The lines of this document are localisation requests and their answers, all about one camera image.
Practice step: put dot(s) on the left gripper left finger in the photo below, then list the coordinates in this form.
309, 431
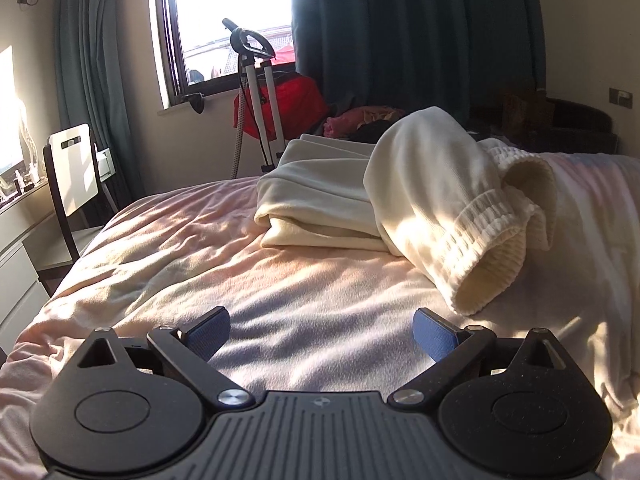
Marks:
185, 351

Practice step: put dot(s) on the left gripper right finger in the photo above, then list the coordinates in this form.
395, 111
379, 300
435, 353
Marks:
456, 352

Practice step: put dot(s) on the pile of clothes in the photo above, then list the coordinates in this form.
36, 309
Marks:
361, 124

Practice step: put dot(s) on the pastel bed sheet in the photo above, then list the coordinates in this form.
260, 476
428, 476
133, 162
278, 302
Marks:
326, 319

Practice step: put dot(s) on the white dresser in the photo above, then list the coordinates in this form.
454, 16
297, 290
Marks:
22, 294

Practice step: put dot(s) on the white-backed dark chair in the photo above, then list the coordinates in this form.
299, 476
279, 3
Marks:
71, 163

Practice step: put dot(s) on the black armchair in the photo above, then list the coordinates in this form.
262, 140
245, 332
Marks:
531, 120

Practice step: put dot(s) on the red bag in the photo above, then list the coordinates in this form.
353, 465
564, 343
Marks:
300, 103

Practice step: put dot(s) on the teal left curtain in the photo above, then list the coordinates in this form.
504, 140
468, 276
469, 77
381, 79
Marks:
89, 86

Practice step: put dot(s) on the teal curtain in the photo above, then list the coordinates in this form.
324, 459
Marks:
89, 86
460, 55

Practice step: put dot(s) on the garment steamer stand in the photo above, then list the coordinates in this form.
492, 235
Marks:
251, 46

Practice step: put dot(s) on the teal right curtain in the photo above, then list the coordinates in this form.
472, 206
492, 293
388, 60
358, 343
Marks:
460, 55

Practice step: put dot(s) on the window frame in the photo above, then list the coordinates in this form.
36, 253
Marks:
195, 45

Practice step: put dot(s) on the wall socket plate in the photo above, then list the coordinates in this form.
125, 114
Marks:
620, 98

